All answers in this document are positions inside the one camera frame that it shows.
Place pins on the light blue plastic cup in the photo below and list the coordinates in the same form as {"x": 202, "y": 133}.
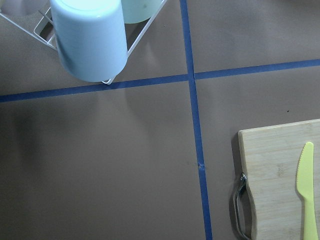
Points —
{"x": 90, "y": 38}

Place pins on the mint green plastic cup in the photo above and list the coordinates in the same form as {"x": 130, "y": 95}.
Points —
{"x": 137, "y": 11}

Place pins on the bamboo cutting board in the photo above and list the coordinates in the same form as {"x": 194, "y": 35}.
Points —
{"x": 270, "y": 158}

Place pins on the yellow-green plastic knife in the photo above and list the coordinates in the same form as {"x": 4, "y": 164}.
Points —
{"x": 305, "y": 188}

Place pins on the metal cutting board handle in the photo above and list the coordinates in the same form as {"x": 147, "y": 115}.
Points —
{"x": 236, "y": 196}

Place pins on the white wire cup rack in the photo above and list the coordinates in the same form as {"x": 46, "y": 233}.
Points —
{"x": 34, "y": 17}

